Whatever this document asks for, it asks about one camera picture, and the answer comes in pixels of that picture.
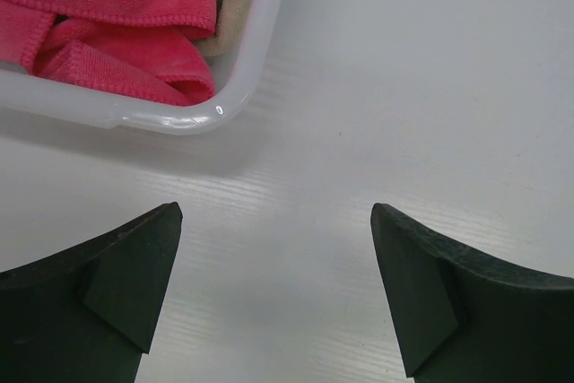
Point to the pink microfiber towel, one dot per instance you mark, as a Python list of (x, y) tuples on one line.
[(145, 49)]

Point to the white left plastic basket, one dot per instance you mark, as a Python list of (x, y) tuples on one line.
[(236, 74)]

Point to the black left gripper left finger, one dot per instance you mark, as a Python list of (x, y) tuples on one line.
[(89, 313)]

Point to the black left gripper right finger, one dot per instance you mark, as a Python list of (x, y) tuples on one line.
[(462, 315)]

